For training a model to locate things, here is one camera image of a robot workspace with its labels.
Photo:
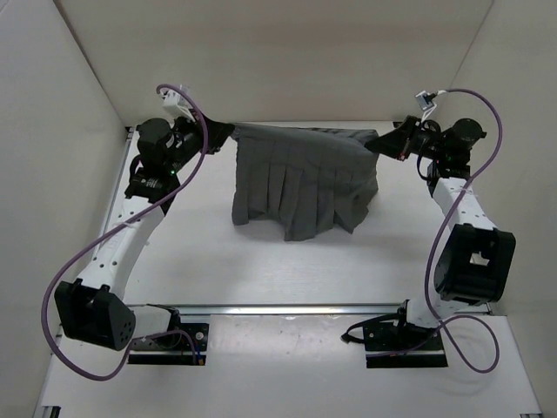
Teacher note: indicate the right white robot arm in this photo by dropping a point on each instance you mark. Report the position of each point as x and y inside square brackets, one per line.
[473, 266]

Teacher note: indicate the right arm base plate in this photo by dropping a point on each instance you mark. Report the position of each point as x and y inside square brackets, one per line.
[388, 346]

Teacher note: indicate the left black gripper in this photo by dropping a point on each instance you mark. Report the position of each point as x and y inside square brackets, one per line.
[218, 132]

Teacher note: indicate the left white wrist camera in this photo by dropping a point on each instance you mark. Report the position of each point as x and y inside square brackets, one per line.
[174, 103]

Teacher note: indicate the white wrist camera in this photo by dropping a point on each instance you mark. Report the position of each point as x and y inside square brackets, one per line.
[426, 103]
[174, 103]

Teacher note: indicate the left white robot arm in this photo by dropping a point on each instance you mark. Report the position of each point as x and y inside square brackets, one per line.
[91, 307]

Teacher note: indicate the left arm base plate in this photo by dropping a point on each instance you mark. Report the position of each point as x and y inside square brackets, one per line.
[175, 349]

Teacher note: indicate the grey pleated skirt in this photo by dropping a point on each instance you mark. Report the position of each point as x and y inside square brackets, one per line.
[308, 180]

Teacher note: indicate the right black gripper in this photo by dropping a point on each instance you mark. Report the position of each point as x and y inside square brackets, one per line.
[396, 144]

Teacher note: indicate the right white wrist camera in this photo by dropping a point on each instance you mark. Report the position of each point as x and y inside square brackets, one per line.
[426, 103]

